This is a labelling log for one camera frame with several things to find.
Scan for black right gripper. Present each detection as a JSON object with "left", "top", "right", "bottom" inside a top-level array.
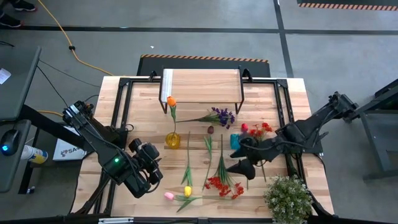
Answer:
[{"left": 226, "top": 136, "right": 282, "bottom": 181}]

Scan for blue glass vase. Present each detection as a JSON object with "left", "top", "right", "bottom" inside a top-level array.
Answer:
[{"left": 229, "top": 133, "right": 243, "bottom": 151}]

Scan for red artificial flower bunch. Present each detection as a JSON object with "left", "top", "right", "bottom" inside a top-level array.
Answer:
[{"left": 203, "top": 133, "right": 246, "bottom": 200}]

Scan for yellow glass vase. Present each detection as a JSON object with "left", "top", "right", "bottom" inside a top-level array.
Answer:
[{"left": 165, "top": 131, "right": 182, "bottom": 149}]

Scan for pink artificial tulip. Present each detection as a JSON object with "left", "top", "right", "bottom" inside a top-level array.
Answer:
[{"left": 164, "top": 191, "right": 233, "bottom": 213}]

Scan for dark maroon artificial tulip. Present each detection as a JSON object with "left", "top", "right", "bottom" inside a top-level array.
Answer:
[{"left": 201, "top": 125, "right": 215, "bottom": 191}]

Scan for yellow artificial tulip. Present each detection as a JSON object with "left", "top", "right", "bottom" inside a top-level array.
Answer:
[{"left": 181, "top": 131, "right": 193, "bottom": 198}]

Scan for purple artificial flower bunch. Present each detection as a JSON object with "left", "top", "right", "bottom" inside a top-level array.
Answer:
[{"left": 176, "top": 106, "right": 236, "bottom": 130}]

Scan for orange artificial tulip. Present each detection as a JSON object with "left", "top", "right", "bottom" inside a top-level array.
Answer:
[{"left": 166, "top": 95, "right": 178, "bottom": 138}]

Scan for wooden shelf black legs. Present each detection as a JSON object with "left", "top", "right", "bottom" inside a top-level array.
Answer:
[{"left": 158, "top": 65, "right": 246, "bottom": 115}]

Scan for small red flower sprig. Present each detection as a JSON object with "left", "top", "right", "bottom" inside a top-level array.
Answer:
[{"left": 248, "top": 122, "right": 274, "bottom": 183}]

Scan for potted plant white blossoms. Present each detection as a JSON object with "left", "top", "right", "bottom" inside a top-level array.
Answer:
[{"left": 263, "top": 174, "right": 313, "bottom": 224}]

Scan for white cardboard box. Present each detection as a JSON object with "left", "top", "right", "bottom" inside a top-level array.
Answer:
[{"left": 52, "top": 126, "right": 88, "bottom": 162}]

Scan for white yellow spray bottle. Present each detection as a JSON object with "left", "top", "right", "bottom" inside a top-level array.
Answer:
[{"left": 20, "top": 144, "right": 49, "bottom": 165}]

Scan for black metal stand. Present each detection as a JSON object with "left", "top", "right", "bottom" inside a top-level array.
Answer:
[{"left": 343, "top": 79, "right": 398, "bottom": 181}]

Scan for black computer mouse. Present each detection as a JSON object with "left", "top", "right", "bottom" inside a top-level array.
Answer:
[{"left": 0, "top": 129, "right": 21, "bottom": 156}]

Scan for grey desk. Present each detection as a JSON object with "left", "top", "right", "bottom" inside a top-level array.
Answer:
[{"left": 0, "top": 46, "right": 43, "bottom": 194}]

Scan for white paper note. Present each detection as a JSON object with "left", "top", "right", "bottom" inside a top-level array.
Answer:
[{"left": 0, "top": 68, "right": 12, "bottom": 85}]

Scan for hazard striped floor strip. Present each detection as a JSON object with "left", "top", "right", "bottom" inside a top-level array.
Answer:
[{"left": 297, "top": 0, "right": 398, "bottom": 12}]

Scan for person's shoe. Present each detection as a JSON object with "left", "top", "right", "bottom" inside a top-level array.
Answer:
[
  {"left": 11, "top": 0, "right": 37, "bottom": 12},
  {"left": 0, "top": 12, "right": 23, "bottom": 28}
]

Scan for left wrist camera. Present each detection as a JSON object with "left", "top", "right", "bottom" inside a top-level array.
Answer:
[{"left": 128, "top": 138, "right": 144, "bottom": 154}]

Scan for black metal table frame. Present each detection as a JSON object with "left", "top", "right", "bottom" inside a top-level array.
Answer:
[{"left": 71, "top": 70, "right": 335, "bottom": 220}]

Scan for yellow cable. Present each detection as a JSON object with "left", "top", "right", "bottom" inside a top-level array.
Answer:
[
  {"left": 37, "top": 110, "right": 65, "bottom": 118},
  {"left": 36, "top": 0, "right": 115, "bottom": 77}
]

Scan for black floor cable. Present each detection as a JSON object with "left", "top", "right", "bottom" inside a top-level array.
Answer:
[{"left": 36, "top": 58, "right": 101, "bottom": 110}]

